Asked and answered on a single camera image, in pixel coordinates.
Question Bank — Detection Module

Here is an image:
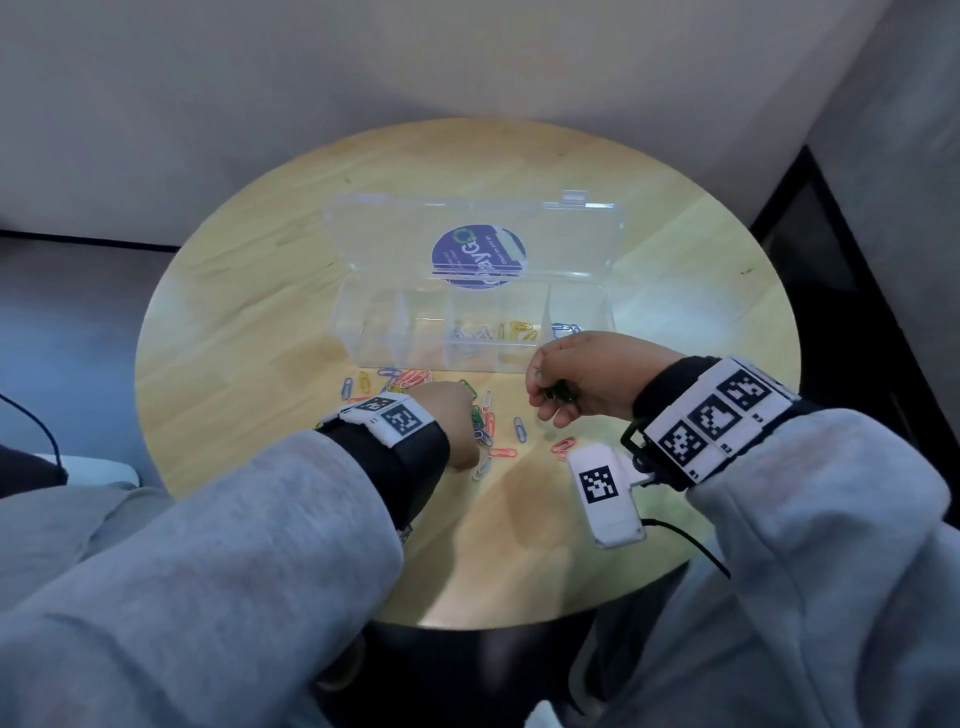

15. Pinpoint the person's left hand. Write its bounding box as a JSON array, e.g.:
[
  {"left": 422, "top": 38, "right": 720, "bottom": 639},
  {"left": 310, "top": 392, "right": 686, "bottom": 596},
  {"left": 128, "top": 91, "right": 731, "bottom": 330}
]
[{"left": 409, "top": 381, "right": 482, "bottom": 471}]

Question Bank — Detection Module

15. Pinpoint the person's right hand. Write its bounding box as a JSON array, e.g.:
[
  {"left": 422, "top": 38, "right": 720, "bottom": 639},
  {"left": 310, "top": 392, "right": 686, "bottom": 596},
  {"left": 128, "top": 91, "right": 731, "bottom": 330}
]
[{"left": 525, "top": 330, "right": 666, "bottom": 429}]

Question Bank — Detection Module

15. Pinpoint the person's right forearm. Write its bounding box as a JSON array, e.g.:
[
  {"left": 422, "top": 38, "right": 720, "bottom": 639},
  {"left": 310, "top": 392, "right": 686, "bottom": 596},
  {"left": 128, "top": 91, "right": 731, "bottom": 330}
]
[{"left": 600, "top": 408, "right": 960, "bottom": 728}]

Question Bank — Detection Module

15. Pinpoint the person's left forearm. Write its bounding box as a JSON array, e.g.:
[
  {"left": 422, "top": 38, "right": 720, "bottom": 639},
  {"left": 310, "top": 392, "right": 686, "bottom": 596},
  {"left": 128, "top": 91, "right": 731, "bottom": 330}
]
[{"left": 0, "top": 429, "right": 407, "bottom": 728}]

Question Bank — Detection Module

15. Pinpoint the pile of coloured paper clips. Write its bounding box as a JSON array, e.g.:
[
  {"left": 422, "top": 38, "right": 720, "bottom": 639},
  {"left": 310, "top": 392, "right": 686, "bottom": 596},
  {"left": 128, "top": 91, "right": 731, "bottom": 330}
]
[{"left": 339, "top": 366, "right": 579, "bottom": 482}]

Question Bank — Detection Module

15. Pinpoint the white marker wristband with black cuff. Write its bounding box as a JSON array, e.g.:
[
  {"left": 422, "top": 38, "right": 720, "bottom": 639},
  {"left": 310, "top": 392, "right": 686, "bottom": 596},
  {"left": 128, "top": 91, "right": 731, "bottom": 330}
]
[{"left": 315, "top": 391, "right": 452, "bottom": 530}]

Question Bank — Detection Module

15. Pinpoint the clear plastic organizer box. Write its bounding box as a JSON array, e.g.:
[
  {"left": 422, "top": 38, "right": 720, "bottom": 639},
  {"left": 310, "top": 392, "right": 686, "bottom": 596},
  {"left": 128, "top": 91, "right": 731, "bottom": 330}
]
[{"left": 324, "top": 191, "right": 627, "bottom": 375}]

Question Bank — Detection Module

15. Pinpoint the wide white marker wristband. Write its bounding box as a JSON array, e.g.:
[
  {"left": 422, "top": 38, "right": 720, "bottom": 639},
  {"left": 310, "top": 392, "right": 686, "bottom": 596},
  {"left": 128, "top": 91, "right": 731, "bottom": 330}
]
[{"left": 621, "top": 356, "right": 819, "bottom": 493}]

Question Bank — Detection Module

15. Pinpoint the person's right leg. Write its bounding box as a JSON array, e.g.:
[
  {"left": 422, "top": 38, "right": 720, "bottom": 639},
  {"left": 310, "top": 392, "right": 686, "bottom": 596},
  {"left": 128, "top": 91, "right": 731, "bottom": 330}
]
[{"left": 577, "top": 558, "right": 725, "bottom": 728}]

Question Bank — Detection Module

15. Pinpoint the person's leg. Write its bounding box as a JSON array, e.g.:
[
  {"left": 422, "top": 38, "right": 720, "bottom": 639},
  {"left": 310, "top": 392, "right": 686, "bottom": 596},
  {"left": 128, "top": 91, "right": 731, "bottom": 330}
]
[
  {"left": 0, "top": 482, "right": 175, "bottom": 594},
  {"left": 577, "top": 558, "right": 725, "bottom": 728}
]

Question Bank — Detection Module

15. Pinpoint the person's left leg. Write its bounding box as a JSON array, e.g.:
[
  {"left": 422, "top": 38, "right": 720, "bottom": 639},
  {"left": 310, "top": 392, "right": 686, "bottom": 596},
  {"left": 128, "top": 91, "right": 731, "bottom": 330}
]
[{"left": 0, "top": 482, "right": 175, "bottom": 594}]

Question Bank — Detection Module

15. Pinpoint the white wrist camera with marker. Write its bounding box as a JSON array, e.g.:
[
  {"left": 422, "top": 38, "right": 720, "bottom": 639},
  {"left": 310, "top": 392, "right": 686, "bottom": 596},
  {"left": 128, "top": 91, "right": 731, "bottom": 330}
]
[{"left": 567, "top": 442, "right": 648, "bottom": 551}]

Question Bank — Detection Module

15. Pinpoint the black camera cable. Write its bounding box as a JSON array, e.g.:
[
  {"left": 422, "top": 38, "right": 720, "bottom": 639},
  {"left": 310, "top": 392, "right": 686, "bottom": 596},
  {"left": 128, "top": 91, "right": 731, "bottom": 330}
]
[{"left": 639, "top": 517, "right": 732, "bottom": 581}]

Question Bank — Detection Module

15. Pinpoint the thin black cable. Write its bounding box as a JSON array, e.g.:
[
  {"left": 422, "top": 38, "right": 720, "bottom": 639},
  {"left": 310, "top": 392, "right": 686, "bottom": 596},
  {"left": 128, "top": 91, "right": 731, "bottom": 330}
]
[{"left": 0, "top": 393, "right": 69, "bottom": 483}]

